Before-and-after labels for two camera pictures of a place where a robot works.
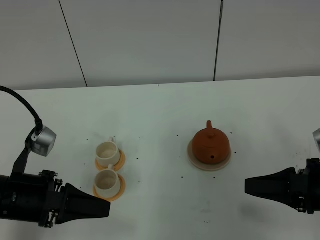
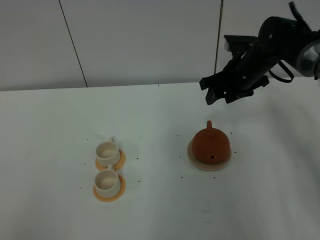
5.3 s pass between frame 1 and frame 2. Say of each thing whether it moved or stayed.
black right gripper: moved
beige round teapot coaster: stayed
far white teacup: stayed
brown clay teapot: stayed
